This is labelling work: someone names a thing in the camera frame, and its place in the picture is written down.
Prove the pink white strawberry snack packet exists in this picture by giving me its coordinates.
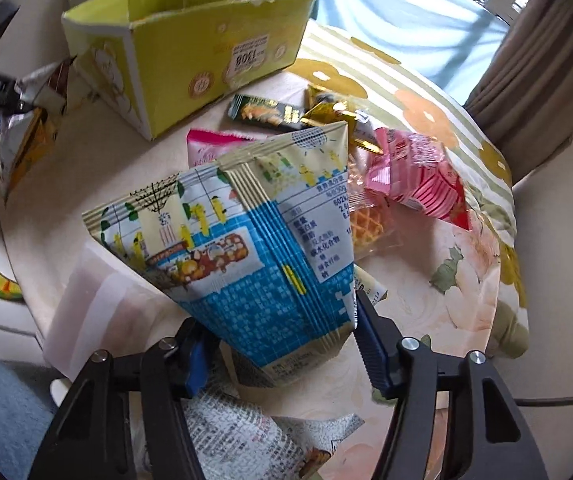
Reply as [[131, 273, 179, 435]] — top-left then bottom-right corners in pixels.
[[187, 129, 270, 172]]

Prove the yellow-green cardboard box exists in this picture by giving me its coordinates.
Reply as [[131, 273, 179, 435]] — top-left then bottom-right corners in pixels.
[[61, 0, 319, 141]]

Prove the clear waffle packet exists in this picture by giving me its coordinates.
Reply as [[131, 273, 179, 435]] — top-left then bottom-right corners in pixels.
[[347, 150, 403, 262]]

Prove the pink red striped snack packet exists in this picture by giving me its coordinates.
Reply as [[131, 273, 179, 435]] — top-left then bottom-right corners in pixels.
[[363, 127, 473, 232]]

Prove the blue yellow snack bag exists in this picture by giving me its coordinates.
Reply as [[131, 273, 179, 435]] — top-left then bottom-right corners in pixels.
[[81, 121, 358, 389]]

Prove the small white snack packet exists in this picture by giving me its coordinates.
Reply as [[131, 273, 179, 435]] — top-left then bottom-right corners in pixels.
[[353, 265, 388, 311]]

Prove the bed with floral quilt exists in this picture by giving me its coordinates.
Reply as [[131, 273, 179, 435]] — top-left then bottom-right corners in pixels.
[[286, 22, 529, 361]]

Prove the light blue cloth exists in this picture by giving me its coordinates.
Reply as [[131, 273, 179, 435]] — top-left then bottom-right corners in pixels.
[[311, 0, 512, 106]]

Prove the white gold snack packet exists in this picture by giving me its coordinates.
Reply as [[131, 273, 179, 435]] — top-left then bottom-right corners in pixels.
[[350, 109, 388, 155]]

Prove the black snack bar packet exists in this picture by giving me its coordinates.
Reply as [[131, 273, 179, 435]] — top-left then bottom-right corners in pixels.
[[226, 93, 305, 130]]

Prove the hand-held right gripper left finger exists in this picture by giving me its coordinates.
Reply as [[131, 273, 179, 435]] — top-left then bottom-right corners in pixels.
[[29, 317, 218, 480]]

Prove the orange green snack packet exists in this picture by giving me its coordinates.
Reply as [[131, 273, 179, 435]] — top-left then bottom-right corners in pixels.
[[0, 230, 25, 302]]

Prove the silver orange snack packet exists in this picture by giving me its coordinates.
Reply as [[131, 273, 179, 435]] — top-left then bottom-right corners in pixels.
[[0, 55, 80, 206]]

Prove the brown curtain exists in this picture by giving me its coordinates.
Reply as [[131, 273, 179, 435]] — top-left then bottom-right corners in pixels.
[[463, 0, 573, 173]]

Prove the cream floral table cover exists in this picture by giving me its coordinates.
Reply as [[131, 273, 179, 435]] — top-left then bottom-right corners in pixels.
[[0, 55, 503, 480]]

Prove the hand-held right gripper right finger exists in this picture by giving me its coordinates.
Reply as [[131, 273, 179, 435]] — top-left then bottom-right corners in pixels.
[[353, 287, 549, 480]]

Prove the newsprint pattern snack packet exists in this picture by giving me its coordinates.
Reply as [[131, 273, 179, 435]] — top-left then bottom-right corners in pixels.
[[181, 379, 367, 480]]

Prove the dark cable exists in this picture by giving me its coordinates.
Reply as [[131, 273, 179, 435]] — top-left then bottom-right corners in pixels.
[[513, 391, 573, 409]]

